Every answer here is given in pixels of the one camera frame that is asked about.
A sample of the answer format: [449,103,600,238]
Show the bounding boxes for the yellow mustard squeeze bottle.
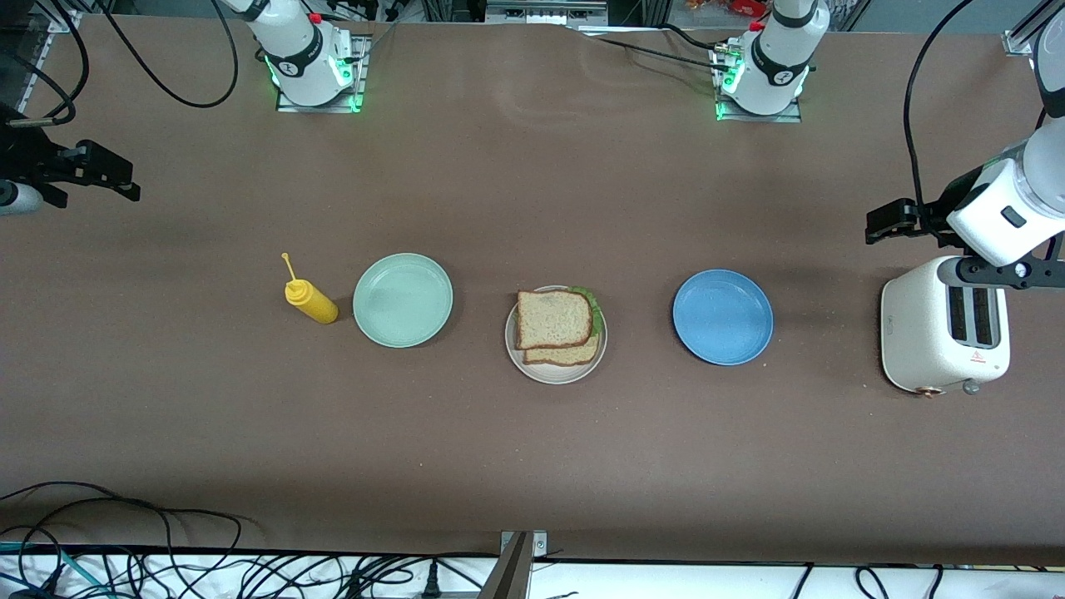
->
[281,253,339,324]

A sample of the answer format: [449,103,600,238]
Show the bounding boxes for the brown bread slice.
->
[516,290,594,350]
[524,331,601,367]

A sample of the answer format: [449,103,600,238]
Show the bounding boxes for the blue plate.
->
[672,269,775,366]

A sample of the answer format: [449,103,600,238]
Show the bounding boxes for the mint green plate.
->
[353,253,454,349]

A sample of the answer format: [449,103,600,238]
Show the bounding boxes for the beige plate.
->
[505,285,607,385]

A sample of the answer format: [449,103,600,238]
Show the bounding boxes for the white toaster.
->
[880,255,1012,399]

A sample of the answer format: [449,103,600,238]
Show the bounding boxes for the red yellow packets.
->
[686,0,770,16]

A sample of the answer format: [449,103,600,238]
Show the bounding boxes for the grey metal rack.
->
[487,0,608,24]

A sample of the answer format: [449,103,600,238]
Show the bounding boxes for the aluminium profile rail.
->
[17,8,82,111]
[1003,0,1065,55]

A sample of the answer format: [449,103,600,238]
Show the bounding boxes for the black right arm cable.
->
[0,0,240,127]

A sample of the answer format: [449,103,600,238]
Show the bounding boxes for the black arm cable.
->
[0,0,240,127]
[904,0,1065,259]

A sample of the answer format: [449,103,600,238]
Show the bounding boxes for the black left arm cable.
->
[904,0,1065,259]

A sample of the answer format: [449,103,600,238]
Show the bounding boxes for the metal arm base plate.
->
[276,33,369,113]
[714,42,804,124]

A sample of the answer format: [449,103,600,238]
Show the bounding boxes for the black base power cable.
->
[570,23,737,74]

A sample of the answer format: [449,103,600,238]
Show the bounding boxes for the teal cable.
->
[0,541,113,598]

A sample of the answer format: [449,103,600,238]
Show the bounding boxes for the metal table bracket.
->
[478,530,550,599]

